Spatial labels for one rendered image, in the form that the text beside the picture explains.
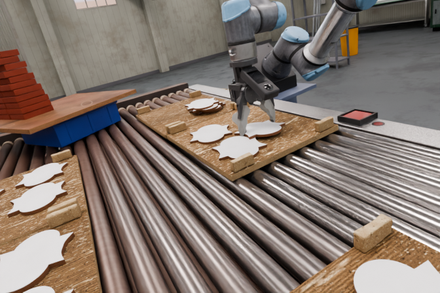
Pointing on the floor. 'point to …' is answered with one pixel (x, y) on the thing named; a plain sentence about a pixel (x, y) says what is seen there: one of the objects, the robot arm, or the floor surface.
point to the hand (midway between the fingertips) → (259, 129)
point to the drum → (350, 41)
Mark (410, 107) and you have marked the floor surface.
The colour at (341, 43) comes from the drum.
